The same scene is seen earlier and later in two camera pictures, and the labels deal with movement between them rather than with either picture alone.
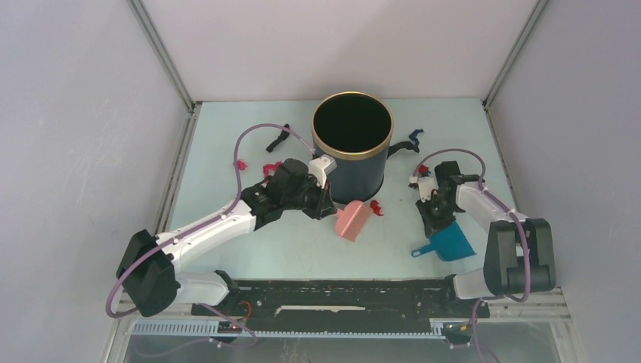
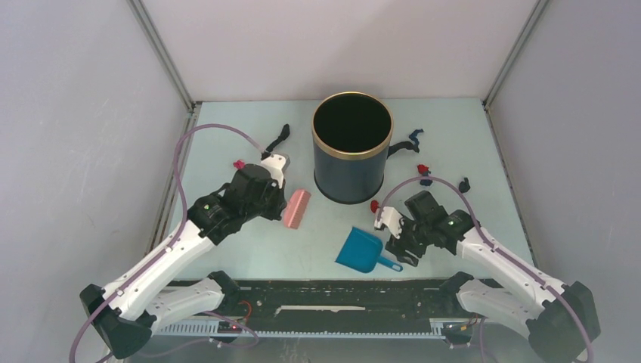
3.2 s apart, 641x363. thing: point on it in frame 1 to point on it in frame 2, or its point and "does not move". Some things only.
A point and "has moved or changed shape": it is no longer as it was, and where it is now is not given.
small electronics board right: [457, 328] does not move
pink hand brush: [350, 219] to [295, 209]
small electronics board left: [226, 327] does not move
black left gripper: [323, 206] to [280, 201]
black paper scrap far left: [281, 138] does not move
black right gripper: [431, 224] to [397, 246]
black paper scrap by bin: [404, 144] does not move
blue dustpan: [447, 242] has moved or changed shape
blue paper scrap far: [413, 136] does not move
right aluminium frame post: [505, 70] does not move
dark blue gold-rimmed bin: [355, 129] does not move
